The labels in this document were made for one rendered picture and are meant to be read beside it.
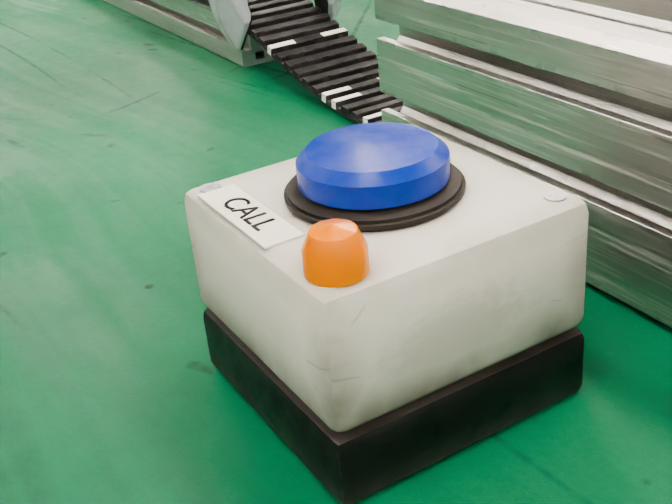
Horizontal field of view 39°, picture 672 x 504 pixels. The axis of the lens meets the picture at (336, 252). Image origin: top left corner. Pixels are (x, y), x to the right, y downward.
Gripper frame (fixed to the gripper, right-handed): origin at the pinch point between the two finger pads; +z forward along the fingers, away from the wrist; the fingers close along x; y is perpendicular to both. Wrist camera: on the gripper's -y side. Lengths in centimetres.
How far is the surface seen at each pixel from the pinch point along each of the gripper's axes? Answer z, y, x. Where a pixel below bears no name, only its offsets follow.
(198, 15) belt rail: 0.8, 8.3, 2.1
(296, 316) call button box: -2.4, -32.3, 17.3
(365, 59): 1.5, -5.6, -1.7
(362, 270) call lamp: -3.6, -33.2, 16.1
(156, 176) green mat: 2.8, -10.2, 12.8
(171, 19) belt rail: 1.9, 13.4, 2.1
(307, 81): 1.6, -6.5, 2.5
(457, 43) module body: -3.8, -21.5, 4.2
